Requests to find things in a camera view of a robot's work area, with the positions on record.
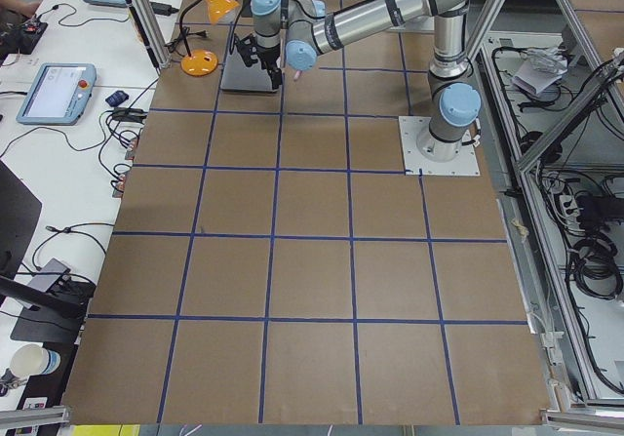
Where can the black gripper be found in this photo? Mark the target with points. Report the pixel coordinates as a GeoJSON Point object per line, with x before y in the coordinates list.
{"type": "Point", "coordinates": [268, 56]}

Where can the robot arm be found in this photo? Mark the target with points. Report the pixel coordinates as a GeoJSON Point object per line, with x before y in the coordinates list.
{"type": "Point", "coordinates": [302, 30]}

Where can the silver laptop notebook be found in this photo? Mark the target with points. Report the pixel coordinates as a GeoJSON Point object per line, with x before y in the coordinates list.
{"type": "Point", "coordinates": [237, 77]}

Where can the black mousepad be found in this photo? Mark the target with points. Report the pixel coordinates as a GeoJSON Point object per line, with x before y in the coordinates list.
{"type": "Point", "coordinates": [246, 10]}

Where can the black power adapter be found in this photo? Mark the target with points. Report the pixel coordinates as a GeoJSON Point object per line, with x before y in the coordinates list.
{"type": "Point", "coordinates": [163, 9]}

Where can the dark blue small pouch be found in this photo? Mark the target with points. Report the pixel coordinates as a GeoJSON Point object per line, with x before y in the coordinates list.
{"type": "Point", "coordinates": [117, 98]}

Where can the grey usb hub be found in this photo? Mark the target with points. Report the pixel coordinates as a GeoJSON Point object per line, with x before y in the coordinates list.
{"type": "Point", "coordinates": [48, 275]}

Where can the white paper cup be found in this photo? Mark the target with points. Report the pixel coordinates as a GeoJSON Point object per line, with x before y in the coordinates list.
{"type": "Point", "coordinates": [34, 360]}

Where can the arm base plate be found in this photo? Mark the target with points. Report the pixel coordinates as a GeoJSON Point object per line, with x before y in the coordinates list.
{"type": "Point", "coordinates": [425, 156]}

